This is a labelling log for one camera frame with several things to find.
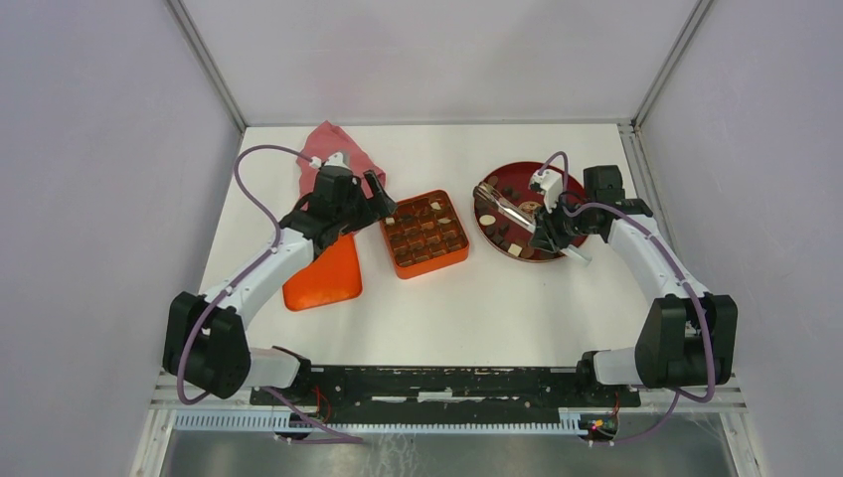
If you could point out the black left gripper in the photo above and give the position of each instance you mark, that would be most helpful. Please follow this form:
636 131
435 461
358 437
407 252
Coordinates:
373 209

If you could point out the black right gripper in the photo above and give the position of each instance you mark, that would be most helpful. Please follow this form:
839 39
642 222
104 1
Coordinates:
547 236

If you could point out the orange chocolate box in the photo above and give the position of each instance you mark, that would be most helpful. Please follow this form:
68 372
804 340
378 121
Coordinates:
414 250

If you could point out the silver white-handled tongs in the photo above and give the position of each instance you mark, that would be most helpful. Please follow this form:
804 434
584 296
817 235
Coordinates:
491 197

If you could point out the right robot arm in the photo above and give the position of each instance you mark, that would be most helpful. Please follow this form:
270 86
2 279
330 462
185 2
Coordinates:
688 336

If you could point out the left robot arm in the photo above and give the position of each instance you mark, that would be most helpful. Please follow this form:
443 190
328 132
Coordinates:
206 342

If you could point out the red round plate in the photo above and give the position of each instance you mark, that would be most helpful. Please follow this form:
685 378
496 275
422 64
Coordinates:
512 180

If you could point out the pink cloth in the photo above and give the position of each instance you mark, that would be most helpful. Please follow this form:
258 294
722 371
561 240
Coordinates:
326 141

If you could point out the orange box lid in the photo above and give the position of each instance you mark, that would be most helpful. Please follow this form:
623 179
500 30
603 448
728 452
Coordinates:
335 276

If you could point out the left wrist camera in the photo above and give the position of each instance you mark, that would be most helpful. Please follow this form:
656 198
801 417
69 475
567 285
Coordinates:
338 163

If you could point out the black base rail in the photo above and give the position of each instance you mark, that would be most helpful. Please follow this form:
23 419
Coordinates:
451 395

